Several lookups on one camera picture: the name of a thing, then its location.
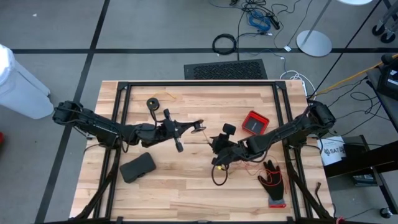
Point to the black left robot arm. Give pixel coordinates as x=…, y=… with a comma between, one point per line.
x=93, y=124

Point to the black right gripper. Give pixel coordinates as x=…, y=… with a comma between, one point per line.
x=230, y=149

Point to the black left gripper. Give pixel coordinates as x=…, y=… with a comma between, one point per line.
x=155, y=133

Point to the red collapsible tray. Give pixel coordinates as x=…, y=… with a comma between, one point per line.
x=255, y=124

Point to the black zip case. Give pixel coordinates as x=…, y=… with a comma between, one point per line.
x=136, y=168

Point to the white paper sheet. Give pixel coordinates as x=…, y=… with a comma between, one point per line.
x=329, y=152

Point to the black power strip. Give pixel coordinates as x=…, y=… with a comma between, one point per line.
x=275, y=22

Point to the black glove red cuff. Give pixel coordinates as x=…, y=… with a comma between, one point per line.
x=275, y=193

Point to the plain black spool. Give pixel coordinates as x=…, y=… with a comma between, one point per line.
x=148, y=105

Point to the white bin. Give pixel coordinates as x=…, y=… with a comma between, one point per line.
x=21, y=90

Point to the black side table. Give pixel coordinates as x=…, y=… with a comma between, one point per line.
x=367, y=158

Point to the black equipment cart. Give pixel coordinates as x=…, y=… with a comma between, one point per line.
x=388, y=81

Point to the black floor vent grille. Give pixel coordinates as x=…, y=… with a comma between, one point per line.
x=227, y=70

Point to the cart with black casters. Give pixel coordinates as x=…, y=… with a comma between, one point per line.
x=388, y=37

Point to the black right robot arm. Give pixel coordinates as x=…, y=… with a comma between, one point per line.
x=280, y=133

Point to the black aluminium table frame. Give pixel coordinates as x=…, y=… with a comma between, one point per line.
x=202, y=83

